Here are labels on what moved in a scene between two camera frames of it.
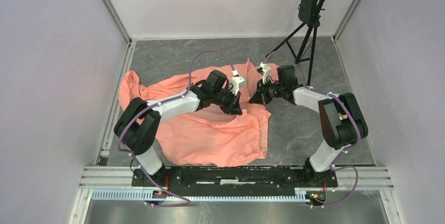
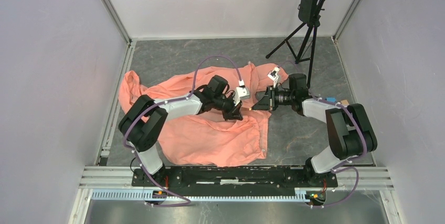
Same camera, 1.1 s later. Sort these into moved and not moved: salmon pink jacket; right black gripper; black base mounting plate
Moved: right black gripper
Not moved: salmon pink jacket; black base mounting plate
